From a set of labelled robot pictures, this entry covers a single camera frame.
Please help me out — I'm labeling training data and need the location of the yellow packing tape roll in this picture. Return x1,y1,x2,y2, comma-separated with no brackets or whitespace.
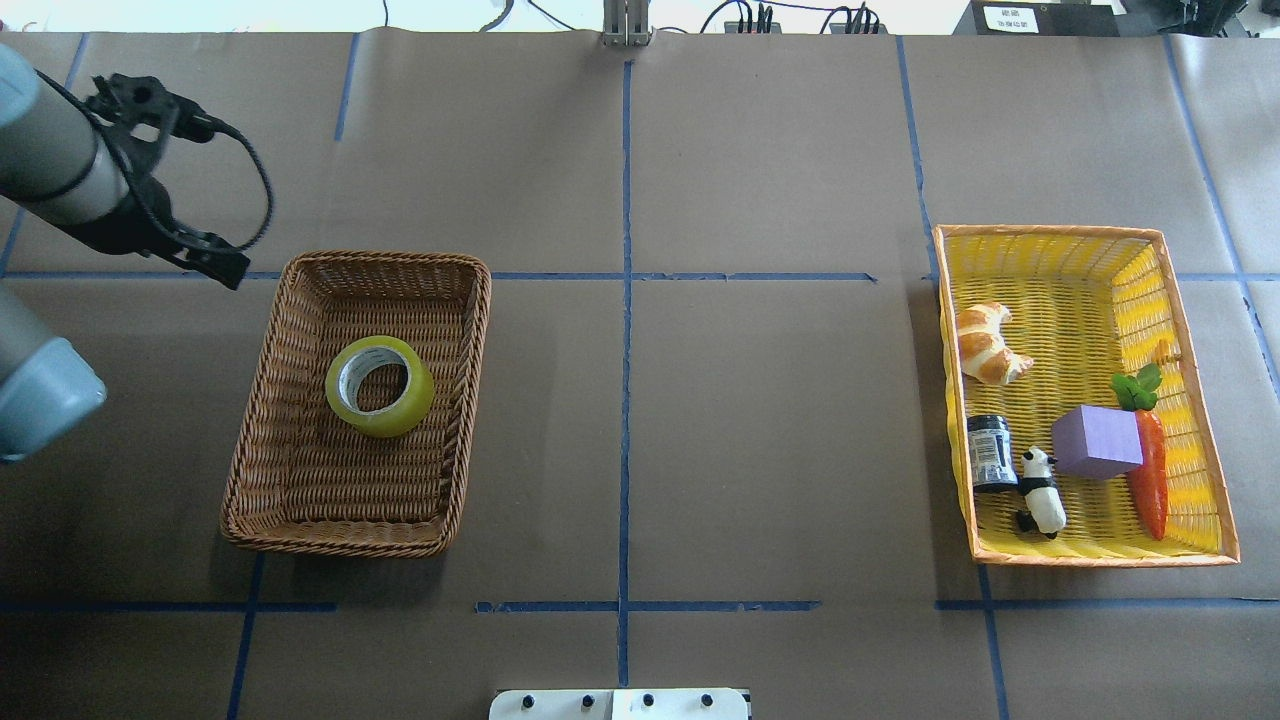
323,334,436,439

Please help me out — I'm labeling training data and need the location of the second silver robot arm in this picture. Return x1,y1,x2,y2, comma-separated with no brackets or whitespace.
3,45,275,465

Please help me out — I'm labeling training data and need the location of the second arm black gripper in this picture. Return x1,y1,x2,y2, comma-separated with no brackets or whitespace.
52,177,186,266

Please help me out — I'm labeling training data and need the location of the brown wicker basket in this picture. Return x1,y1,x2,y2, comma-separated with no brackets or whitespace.
220,250,492,559

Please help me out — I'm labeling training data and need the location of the yellow plastic basket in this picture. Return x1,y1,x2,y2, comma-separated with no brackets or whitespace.
933,224,1242,568

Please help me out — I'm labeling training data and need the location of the toy croissant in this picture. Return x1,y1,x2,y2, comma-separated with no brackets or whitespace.
955,302,1036,386

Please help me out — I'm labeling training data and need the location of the black box with label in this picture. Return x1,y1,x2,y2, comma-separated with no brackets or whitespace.
952,1,1120,38

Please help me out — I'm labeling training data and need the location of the toy panda figure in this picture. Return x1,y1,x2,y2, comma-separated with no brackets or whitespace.
1014,446,1068,539

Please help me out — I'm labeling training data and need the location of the purple foam block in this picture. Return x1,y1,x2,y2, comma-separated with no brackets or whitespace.
1050,405,1144,480

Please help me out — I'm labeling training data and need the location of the toy carrot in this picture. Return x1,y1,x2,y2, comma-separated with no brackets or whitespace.
1108,363,1169,541

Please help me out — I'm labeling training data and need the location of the aluminium frame post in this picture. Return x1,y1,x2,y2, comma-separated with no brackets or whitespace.
600,0,653,47

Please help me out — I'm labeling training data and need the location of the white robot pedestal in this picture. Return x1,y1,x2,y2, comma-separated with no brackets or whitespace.
488,687,753,719

